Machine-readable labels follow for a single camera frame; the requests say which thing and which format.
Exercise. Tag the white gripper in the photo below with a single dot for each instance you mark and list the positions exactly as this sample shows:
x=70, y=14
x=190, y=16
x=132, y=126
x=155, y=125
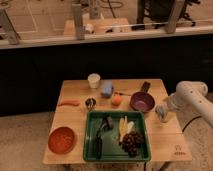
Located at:
x=162, y=112

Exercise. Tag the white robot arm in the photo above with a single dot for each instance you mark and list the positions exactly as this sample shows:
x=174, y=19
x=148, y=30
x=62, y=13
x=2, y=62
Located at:
x=192, y=93

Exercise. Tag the purple bowl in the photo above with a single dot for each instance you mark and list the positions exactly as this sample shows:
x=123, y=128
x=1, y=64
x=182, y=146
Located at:
x=142, y=101

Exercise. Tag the orange red bowl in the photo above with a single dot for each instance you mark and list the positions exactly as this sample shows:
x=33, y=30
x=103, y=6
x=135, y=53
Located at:
x=62, y=140

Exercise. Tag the yellow banana pieces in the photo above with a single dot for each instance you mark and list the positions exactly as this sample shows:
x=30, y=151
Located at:
x=125, y=127

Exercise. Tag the dark grape bunch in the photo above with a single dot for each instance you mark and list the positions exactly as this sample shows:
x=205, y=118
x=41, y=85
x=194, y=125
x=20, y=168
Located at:
x=132, y=142

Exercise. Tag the orange fruit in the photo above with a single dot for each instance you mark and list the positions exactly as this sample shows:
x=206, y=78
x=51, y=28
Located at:
x=116, y=100

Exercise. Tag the black brush tool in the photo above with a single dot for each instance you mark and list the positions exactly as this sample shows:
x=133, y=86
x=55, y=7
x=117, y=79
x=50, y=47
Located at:
x=107, y=124

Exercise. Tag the green plastic tray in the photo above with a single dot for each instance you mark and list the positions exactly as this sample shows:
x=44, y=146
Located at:
x=111, y=149

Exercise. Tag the small metal cup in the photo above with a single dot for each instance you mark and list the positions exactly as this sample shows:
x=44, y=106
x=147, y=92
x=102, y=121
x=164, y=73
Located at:
x=90, y=103

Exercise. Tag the white cup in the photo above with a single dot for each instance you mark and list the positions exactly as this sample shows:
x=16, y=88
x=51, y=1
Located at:
x=94, y=80

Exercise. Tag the orange carrot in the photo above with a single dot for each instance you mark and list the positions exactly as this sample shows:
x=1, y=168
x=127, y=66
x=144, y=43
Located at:
x=69, y=102

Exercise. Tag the wooden folding table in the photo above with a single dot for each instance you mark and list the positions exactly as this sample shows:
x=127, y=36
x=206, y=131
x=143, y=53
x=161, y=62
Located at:
x=166, y=140

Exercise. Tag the background wooden table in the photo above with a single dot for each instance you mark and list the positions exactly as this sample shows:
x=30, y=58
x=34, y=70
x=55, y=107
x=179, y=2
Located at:
x=99, y=26

